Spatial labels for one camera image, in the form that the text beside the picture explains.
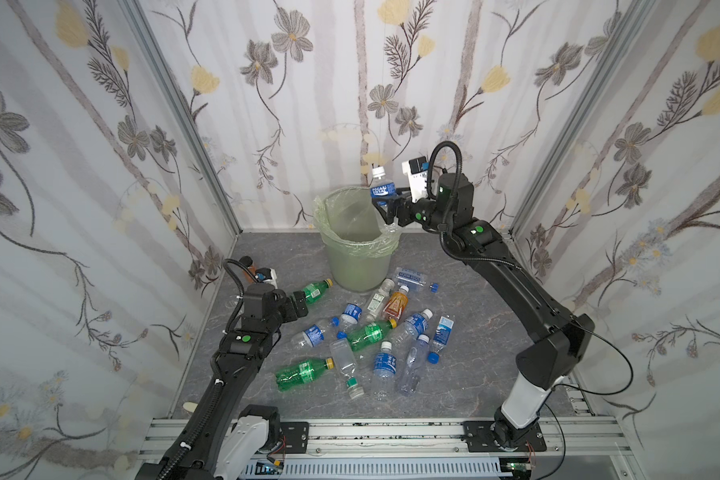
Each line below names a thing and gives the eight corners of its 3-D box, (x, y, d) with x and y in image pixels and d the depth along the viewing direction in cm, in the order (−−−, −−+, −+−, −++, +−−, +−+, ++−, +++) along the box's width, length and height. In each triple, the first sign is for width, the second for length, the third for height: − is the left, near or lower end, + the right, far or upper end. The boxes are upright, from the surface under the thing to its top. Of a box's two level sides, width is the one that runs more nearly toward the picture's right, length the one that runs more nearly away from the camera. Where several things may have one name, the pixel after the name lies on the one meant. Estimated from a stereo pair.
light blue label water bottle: (426, 362, 89) (429, 355, 84) (438, 321, 97) (441, 313, 93) (440, 368, 88) (444, 361, 83) (451, 326, 96) (455, 318, 92)
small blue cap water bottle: (297, 357, 89) (294, 351, 85) (291, 343, 92) (288, 336, 88) (343, 333, 94) (342, 326, 90) (336, 321, 97) (335, 313, 93)
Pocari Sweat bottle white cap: (398, 354, 90) (400, 347, 85) (386, 340, 93) (387, 332, 88) (434, 325, 96) (438, 316, 92) (422, 312, 99) (425, 303, 95)
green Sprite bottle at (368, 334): (352, 351, 88) (352, 347, 86) (346, 336, 91) (345, 332, 89) (393, 335, 92) (394, 330, 89) (386, 320, 95) (387, 316, 92)
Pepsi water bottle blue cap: (333, 336, 92) (332, 332, 89) (347, 305, 99) (347, 301, 96) (349, 342, 91) (349, 338, 88) (362, 310, 97) (362, 306, 95)
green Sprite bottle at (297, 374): (280, 392, 83) (275, 386, 79) (278, 375, 86) (274, 369, 81) (336, 376, 86) (335, 369, 82) (333, 360, 89) (332, 353, 84)
